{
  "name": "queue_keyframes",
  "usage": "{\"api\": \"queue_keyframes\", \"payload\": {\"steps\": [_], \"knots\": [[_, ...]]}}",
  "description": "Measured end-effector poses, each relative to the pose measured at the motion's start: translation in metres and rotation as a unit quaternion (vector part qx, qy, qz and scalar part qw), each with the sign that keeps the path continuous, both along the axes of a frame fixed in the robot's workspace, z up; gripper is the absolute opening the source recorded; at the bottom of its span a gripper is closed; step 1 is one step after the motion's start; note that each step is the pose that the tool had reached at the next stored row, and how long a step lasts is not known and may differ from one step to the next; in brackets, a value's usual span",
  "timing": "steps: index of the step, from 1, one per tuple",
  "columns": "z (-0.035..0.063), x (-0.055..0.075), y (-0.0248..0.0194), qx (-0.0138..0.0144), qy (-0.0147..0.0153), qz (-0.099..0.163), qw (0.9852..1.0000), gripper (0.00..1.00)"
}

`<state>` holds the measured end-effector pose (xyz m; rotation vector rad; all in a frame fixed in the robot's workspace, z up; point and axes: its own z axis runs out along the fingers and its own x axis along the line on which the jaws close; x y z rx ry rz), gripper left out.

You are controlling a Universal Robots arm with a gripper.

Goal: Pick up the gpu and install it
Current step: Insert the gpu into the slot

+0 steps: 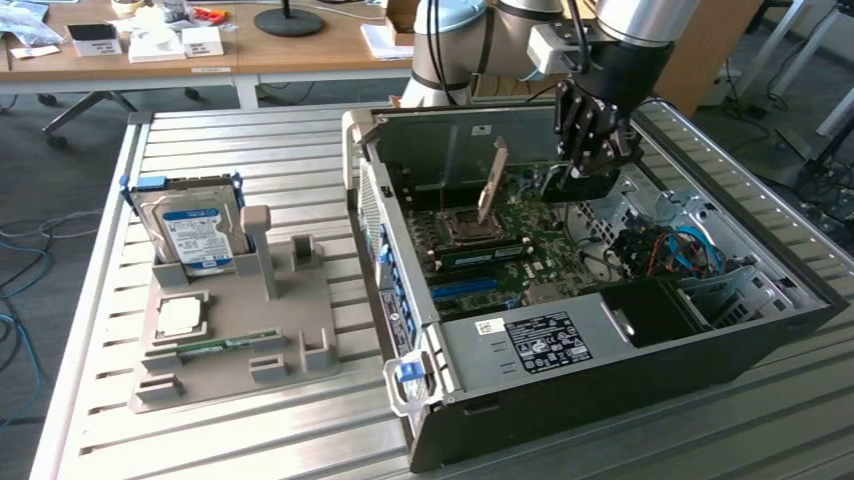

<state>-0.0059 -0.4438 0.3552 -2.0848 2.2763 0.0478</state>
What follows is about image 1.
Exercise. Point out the blue plastic disk carrier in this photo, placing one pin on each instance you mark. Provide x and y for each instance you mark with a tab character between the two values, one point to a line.
149	182

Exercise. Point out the black equipment stand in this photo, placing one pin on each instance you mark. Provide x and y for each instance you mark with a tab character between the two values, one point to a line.
827	165

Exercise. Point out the white printed box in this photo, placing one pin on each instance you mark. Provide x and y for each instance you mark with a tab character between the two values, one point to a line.
200	45

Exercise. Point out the clear plastic bag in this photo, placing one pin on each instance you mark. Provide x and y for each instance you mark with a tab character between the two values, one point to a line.
27	30

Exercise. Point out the black open PC case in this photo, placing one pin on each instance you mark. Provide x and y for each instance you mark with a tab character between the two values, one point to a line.
600	410

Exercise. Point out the silver CPU chip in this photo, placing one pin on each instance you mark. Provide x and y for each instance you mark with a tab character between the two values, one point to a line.
179	317

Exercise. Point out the white desk frame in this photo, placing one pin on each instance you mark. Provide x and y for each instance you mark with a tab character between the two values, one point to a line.
770	45

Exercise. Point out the black RAM stick with label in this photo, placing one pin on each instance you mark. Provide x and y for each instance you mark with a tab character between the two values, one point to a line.
480	256

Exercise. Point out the blue case release tab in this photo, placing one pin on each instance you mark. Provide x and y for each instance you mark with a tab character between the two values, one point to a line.
408	372

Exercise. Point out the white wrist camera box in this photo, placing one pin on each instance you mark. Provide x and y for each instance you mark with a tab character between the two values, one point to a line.
550	47

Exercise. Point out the green RAM stick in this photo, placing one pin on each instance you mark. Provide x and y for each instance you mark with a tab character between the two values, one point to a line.
227	344

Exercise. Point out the green motherboard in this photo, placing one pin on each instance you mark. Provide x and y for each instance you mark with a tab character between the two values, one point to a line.
554	272

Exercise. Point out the black round lamp base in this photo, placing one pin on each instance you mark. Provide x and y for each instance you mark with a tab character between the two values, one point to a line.
287	24

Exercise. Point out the stack of white papers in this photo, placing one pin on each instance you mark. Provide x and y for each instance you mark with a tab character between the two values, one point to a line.
383	45

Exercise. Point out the grey power supply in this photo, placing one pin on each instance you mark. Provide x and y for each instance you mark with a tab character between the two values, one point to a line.
467	360

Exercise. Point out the blue expansion slot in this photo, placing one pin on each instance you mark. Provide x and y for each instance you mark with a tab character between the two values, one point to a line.
460	289

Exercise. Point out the black case label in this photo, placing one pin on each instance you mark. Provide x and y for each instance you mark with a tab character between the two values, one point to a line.
394	320

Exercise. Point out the grey parts rack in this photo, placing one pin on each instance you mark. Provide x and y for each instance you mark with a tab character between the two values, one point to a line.
227	300

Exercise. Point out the wooden office desk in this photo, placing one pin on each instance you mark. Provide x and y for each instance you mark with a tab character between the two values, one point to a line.
300	50

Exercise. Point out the black graphics card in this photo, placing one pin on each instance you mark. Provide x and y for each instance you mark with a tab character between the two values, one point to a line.
580	190

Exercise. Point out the hard disk with blue label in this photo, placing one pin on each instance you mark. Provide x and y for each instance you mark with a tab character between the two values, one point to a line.
193	235

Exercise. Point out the grilled silver disk bay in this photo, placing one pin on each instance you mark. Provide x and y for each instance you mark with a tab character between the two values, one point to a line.
734	300

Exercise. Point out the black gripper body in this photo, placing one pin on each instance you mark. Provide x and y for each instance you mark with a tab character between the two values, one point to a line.
627	75

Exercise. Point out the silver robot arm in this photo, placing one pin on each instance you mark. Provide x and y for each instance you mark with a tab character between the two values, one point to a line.
454	40

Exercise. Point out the flat white box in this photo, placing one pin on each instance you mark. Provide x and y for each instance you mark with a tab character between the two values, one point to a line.
156	56

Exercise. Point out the beige tape roll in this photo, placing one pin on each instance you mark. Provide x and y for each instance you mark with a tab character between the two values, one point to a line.
127	6

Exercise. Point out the wooden cabinet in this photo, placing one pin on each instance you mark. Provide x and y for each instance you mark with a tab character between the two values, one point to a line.
720	50

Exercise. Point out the brown cardboard box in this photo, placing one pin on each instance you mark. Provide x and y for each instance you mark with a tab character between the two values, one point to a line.
400	20

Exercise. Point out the dark wheeled desk leg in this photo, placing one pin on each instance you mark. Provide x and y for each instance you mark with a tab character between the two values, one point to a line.
80	107

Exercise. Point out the orange plastic item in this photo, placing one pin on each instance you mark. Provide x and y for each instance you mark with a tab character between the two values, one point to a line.
209	16

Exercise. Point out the white paper card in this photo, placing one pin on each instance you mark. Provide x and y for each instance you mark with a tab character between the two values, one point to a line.
33	51

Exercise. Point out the white tape roll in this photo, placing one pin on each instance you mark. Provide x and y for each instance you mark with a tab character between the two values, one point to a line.
153	37

